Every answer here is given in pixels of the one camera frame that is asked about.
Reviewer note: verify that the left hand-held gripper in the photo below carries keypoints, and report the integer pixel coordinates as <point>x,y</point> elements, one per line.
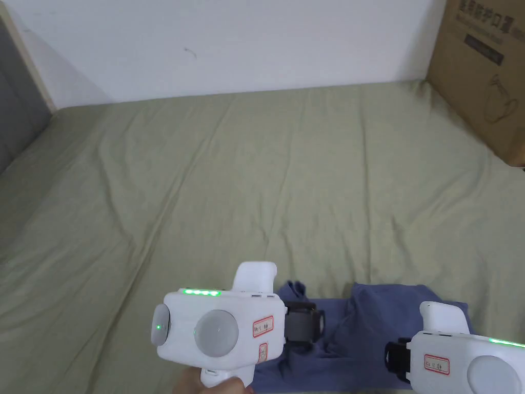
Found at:
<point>217,328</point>

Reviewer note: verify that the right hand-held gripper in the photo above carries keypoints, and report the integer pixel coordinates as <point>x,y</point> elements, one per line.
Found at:
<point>459,361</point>

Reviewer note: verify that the dark blue shirt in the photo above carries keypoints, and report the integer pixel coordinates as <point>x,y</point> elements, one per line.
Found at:
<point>348,328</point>

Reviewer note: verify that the person's left hand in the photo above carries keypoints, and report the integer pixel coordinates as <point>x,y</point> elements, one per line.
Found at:
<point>213,386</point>

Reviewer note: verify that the bed with pale green sheet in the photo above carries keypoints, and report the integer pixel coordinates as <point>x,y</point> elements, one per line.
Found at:
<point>246,184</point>

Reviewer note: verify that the brown cardboard carton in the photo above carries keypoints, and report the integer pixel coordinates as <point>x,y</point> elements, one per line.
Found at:
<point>484,69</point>

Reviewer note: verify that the grey padded headboard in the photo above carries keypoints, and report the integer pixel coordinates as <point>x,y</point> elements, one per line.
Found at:
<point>18,98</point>

